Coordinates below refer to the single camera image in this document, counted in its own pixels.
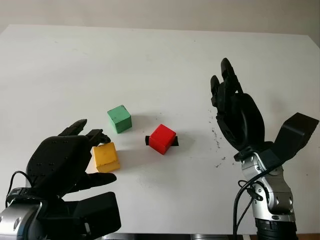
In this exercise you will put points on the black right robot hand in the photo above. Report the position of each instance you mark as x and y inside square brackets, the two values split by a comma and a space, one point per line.
[240, 120]

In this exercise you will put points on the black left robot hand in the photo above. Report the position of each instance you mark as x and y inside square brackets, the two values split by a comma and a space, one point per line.
[60, 162]

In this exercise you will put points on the yellow wooden block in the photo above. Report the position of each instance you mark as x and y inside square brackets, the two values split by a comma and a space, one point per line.
[106, 157]

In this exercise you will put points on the green wooden block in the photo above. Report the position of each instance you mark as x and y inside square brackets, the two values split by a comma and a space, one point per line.
[120, 118]

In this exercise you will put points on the red wooden block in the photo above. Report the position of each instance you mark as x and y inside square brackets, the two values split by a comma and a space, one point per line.
[162, 138]

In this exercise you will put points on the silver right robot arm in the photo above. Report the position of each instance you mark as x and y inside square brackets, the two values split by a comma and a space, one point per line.
[275, 197]

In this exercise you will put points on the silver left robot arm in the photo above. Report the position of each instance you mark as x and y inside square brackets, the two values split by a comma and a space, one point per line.
[17, 220]

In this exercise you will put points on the black tape strip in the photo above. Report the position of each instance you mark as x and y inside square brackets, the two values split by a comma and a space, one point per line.
[176, 141]

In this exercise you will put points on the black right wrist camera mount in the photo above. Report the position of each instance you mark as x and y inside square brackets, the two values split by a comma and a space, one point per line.
[292, 137]

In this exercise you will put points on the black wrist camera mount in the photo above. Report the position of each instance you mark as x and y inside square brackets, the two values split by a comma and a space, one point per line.
[292, 137]
[97, 215]

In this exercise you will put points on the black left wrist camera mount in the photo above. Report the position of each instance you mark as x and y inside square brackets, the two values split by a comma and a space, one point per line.
[97, 215]

